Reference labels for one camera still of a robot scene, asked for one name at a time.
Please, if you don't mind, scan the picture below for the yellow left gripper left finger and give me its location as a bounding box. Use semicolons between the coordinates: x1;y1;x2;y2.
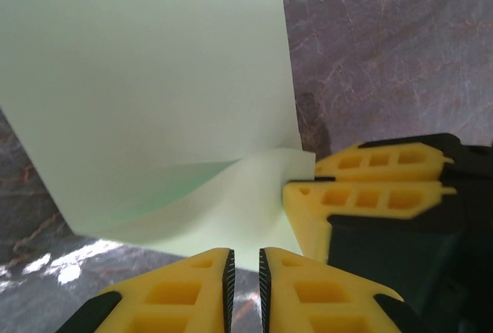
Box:
57;247;236;333

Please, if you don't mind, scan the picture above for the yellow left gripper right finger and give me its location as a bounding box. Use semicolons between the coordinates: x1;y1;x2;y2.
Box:
257;247;438;333

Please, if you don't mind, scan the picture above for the light green paper sheet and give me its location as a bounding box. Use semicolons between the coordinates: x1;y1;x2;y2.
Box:
0;0;317;272

